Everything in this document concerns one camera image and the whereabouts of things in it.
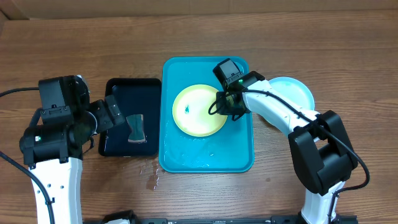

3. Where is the green scrubbing sponge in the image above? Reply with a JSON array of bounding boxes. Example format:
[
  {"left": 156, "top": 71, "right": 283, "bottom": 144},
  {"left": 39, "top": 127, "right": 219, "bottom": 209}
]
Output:
[{"left": 126, "top": 114, "right": 146, "bottom": 144}]

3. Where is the yellow plate with stain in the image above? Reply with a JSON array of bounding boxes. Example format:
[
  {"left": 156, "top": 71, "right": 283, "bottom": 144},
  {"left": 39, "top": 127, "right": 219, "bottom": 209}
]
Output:
[{"left": 172, "top": 84, "right": 227, "bottom": 137}]

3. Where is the white plate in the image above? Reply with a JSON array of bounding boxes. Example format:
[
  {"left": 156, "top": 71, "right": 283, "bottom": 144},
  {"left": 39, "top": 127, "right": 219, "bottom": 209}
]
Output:
[{"left": 261, "top": 76, "right": 315, "bottom": 127}]

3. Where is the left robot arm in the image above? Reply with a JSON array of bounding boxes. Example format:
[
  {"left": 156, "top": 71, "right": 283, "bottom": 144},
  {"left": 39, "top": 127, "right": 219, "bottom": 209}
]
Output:
[{"left": 20, "top": 93, "right": 123, "bottom": 223}]

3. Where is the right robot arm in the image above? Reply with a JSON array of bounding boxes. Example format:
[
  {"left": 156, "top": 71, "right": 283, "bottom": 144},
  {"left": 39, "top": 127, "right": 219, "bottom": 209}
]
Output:
[{"left": 208, "top": 68, "right": 359, "bottom": 223}]

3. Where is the black tray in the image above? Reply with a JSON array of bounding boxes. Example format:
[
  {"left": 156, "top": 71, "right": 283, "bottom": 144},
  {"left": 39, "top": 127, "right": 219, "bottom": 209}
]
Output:
[{"left": 98, "top": 78, "right": 162, "bottom": 157}]

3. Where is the teal serving tray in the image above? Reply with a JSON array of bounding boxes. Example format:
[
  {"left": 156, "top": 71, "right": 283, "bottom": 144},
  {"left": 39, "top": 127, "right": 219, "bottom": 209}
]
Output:
[{"left": 159, "top": 56, "right": 254, "bottom": 173}]

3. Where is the black mounting rail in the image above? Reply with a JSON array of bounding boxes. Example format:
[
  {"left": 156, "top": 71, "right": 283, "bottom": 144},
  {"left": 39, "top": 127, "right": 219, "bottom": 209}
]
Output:
[{"left": 83, "top": 210, "right": 358, "bottom": 224}]

